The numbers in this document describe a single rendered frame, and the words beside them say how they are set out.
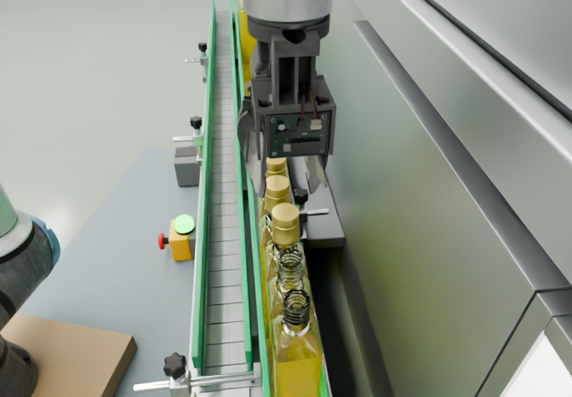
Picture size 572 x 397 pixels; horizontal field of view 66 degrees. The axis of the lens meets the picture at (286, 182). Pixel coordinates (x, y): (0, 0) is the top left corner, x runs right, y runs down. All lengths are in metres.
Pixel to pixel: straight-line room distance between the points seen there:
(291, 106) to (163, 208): 0.86
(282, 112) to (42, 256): 0.57
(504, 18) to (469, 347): 0.25
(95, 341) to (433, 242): 0.68
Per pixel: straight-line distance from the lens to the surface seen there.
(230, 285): 0.83
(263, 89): 0.41
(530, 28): 0.35
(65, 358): 0.93
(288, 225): 0.54
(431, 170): 0.41
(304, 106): 0.37
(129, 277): 1.06
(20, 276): 0.83
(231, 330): 0.78
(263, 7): 0.36
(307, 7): 0.36
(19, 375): 0.89
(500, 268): 0.33
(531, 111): 0.31
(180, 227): 1.00
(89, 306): 1.04
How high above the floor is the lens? 1.53
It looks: 39 degrees down
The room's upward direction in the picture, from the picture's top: straight up
